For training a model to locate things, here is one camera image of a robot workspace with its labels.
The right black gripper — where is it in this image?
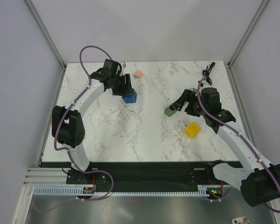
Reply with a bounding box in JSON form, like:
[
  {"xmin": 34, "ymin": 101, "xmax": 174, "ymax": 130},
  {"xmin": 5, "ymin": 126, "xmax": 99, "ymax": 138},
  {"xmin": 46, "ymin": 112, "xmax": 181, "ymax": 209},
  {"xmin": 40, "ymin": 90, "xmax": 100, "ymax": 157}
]
[{"xmin": 171, "ymin": 89, "xmax": 208, "ymax": 117}]

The green power strip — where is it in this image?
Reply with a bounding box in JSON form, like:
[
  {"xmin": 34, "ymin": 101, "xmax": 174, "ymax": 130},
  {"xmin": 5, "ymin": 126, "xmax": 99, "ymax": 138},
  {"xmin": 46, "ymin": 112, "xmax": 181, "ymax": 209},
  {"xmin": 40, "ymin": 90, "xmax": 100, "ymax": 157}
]
[{"xmin": 164, "ymin": 104, "xmax": 177, "ymax": 117}]

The black power strip cable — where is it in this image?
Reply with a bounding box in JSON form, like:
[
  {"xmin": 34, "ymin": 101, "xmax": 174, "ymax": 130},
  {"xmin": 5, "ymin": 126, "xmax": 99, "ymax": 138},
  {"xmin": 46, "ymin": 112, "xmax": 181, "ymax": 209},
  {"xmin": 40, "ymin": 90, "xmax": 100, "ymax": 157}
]
[{"xmin": 198, "ymin": 61, "xmax": 216, "ymax": 88}]

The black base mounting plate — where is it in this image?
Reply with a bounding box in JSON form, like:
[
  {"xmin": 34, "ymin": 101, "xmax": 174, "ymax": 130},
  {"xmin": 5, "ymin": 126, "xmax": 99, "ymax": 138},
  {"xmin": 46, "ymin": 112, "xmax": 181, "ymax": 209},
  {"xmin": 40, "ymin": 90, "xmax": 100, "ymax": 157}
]
[{"xmin": 40, "ymin": 161, "xmax": 221, "ymax": 192}]

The yellow plug cube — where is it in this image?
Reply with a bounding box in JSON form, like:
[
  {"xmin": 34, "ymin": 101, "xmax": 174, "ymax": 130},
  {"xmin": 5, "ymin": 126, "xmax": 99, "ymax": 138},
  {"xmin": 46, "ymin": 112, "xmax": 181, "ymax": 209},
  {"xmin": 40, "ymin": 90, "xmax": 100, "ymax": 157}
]
[{"xmin": 184, "ymin": 122, "xmax": 200, "ymax": 139}]

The right aluminium frame post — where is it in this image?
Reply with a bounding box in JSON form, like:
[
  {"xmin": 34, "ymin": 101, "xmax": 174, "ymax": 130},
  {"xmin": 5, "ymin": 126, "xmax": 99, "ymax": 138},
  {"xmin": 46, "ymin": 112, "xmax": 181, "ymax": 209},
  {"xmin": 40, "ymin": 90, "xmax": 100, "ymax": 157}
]
[{"xmin": 226, "ymin": 0, "xmax": 271, "ymax": 69}]

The blue plug cube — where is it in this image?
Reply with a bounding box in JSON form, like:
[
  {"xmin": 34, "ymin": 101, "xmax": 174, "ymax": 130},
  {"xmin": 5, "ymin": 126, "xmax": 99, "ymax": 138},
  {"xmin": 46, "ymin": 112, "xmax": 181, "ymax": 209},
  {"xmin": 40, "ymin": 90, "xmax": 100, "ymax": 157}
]
[{"xmin": 122, "ymin": 89, "xmax": 137, "ymax": 104}]

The white slotted cable duct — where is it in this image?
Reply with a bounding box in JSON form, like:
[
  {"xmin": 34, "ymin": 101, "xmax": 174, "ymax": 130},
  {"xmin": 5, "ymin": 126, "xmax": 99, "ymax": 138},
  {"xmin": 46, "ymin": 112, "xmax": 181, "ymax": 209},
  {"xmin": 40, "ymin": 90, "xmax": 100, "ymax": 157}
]
[{"xmin": 33, "ymin": 185, "xmax": 223, "ymax": 197}]

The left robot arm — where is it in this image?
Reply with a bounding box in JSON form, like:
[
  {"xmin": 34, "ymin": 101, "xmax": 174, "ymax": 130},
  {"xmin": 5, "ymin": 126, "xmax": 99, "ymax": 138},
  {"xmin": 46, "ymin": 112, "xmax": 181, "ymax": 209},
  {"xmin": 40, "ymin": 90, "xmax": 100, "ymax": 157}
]
[{"xmin": 51, "ymin": 59, "xmax": 134, "ymax": 183}]

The purple cable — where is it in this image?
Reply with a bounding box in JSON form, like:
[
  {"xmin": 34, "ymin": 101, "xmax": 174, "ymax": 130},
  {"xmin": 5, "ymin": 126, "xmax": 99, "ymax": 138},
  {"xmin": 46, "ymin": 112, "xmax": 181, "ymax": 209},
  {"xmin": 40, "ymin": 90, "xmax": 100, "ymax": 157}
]
[
  {"xmin": 53, "ymin": 45, "xmax": 115, "ymax": 201},
  {"xmin": 196, "ymin": 77, "xmax": 280, "ymax": 214}
]

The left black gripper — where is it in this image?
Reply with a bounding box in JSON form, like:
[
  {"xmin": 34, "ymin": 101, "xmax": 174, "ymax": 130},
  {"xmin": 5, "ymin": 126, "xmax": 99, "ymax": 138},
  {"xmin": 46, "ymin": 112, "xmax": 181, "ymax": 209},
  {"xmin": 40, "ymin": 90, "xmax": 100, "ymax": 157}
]
[{"xmin": 111, "ymin": 74, "xmax": 133, "ymax": 97}]

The pink plug cube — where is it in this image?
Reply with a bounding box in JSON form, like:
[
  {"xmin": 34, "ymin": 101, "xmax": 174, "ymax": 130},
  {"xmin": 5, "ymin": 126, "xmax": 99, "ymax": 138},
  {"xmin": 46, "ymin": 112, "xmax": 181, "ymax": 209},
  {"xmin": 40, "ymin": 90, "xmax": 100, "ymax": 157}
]
[{"xmin": 133, "ymin": 70, "xmax": 143, "ymax": 79}]

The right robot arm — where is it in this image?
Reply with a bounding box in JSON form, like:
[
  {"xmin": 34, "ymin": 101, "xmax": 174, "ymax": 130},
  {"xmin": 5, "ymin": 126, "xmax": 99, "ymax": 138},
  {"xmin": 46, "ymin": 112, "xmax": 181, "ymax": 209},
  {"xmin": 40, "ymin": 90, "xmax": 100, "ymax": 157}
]
[{"xmin": 164, "ymin": 87, "xmax": 280, "ymax": 213}]

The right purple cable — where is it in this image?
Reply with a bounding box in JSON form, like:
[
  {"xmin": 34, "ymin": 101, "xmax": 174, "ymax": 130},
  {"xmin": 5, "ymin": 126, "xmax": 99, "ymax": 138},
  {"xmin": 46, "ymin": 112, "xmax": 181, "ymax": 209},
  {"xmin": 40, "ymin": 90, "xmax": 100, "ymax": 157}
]
[{"xmin": 196, "ymin": 77, "xmax": 280, "ymax": 214}]

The smartphone with camera lenses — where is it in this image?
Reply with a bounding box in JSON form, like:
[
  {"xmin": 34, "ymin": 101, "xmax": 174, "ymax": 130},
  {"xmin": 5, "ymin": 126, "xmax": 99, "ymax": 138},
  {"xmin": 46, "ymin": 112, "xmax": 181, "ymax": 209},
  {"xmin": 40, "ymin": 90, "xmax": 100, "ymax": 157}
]
[{"xmin": 231, "ymin": 216, "xmax": 251, "ymax": 224}]

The left aluminium frame post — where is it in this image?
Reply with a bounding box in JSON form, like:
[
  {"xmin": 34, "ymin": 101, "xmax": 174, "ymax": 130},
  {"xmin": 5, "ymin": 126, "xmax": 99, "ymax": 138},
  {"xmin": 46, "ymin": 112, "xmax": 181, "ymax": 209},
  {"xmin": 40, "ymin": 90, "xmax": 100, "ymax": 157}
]
[{"xmin": 23, "ymin": 0, "xmax": 66, "ymax": 71}]

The aluminium frame post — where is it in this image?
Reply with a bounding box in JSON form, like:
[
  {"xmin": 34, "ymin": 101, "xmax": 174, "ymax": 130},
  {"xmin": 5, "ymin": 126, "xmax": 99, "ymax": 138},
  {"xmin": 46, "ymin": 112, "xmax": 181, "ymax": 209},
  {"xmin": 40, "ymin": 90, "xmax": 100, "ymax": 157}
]
[
  {"xmin": 23, "ymin": 0, "xmax": 66, "ymax": 71},
  {"xmin": 226, "ymin": 0, "xmax": 271, "ymax": 69}
]

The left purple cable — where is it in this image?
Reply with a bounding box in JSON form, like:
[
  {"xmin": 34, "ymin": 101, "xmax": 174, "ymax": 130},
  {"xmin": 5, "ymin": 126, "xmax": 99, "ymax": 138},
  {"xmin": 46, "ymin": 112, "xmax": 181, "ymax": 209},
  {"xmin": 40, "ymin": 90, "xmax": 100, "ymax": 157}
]
[{"xmin": 53, "ymin": 45, "xmax": 115, "ymax": 201}]

